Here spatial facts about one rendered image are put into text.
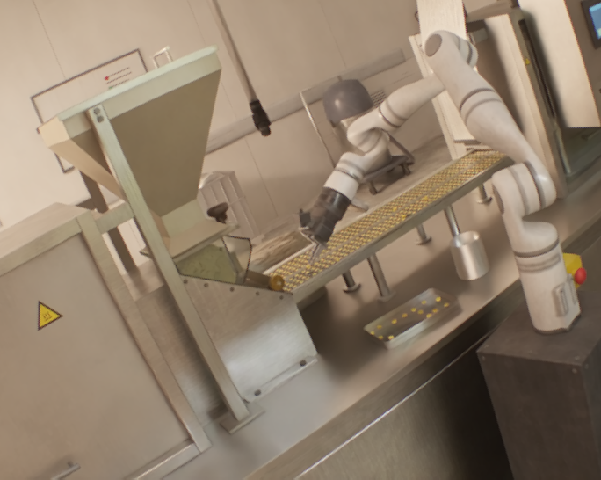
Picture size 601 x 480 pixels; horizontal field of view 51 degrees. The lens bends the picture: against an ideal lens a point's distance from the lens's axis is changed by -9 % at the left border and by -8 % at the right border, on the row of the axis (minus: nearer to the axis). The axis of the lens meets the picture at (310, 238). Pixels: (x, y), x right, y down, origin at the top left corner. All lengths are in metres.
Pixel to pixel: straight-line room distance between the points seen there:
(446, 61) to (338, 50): 4.72
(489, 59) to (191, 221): 0.95
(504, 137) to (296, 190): 4.61
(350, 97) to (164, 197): 4.10
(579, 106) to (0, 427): 1.57
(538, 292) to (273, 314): 0.58
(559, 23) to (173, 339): 1.22
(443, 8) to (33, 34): 3.81
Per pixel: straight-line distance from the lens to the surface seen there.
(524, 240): 1.22
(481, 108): 1.32
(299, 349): 1.54
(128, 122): 1.31
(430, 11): 1.97
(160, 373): 1.31
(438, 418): 1.49
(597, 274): 1.83
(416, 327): 1.47
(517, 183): 1.19
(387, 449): 1.42
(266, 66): 5.76
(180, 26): 5.52
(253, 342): 1.48
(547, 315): 1.30
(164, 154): 1.37
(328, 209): 1.57
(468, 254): 1.60
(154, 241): 1.28
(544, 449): 1.43
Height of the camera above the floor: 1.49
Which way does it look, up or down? 17 degrees down
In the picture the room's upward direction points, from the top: 22 degrees counter-clockwise
